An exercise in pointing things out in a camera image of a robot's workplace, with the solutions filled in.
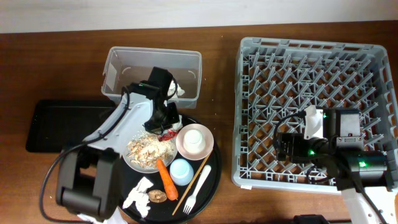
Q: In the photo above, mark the white plastic fork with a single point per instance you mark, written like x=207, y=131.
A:
x=190, y=202

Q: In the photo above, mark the brown mushroom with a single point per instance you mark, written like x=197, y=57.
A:
x=157, y=196

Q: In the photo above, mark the white tissue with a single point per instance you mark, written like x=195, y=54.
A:
x=140, y=197

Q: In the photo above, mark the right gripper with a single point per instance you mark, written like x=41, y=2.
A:
x=296, y=140

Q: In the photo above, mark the grey dishwasher rack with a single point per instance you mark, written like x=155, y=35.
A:
x=278, y=77

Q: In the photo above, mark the white napkin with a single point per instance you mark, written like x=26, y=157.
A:
x=175, y=91

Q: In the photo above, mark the white cup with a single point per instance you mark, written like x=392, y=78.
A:
x=194, y=141

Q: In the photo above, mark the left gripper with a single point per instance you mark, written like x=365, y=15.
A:
x=153, y=127

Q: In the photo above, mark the light blue cup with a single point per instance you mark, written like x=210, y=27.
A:
x=181, y=172

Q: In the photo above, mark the wooden chopstick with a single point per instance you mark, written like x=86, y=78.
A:
x=191, y=183

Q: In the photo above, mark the pink saucer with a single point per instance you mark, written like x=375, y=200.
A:
x=209, y=140

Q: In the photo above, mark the orange carrot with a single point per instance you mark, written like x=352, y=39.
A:
x=169, y=187

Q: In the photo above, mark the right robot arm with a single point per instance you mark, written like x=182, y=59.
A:
x=332, y=140

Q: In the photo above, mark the black rectangular tray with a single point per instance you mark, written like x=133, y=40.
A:
x=60, y=123

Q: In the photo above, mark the black round tray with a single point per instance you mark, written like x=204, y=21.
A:
x=165, y=212

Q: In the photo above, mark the clear plastic bin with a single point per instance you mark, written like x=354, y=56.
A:
x=125, y=65

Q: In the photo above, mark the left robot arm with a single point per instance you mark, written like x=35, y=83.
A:
x=89, y=179

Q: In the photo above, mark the grey plate with food scraps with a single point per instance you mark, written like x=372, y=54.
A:
x=144, y=149

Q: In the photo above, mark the red snack wrapper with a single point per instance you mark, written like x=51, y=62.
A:
x=167, y=135

